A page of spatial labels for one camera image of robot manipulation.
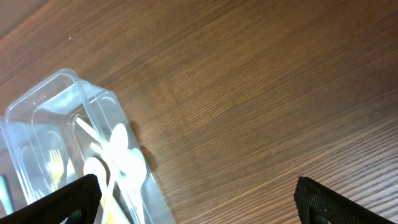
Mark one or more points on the left clear plastic container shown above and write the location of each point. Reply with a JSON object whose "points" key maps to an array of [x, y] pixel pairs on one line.
{"points": [[16, 191]]}

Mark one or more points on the white spoon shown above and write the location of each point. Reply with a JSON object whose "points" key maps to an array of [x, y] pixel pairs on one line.
{"points": [[118, 141], [136, 176], [96, 171]]}

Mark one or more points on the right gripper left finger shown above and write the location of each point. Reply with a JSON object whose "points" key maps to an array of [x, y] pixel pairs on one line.
{"points": [[76, 202]]}

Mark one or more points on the clear plastic container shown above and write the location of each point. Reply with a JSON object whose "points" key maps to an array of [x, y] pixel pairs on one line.
{"points": [[16, 191], [71, 115]]}

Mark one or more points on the yellow plastic fork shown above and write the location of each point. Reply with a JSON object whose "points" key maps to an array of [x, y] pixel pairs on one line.
{"points": [[55, 167]]}

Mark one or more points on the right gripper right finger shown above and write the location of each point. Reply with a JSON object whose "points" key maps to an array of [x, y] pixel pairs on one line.
{"points": [[318, 204]]}

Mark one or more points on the right clear plastic container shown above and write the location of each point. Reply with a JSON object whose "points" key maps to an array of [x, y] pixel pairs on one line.
{"points": [[71, 115]]}

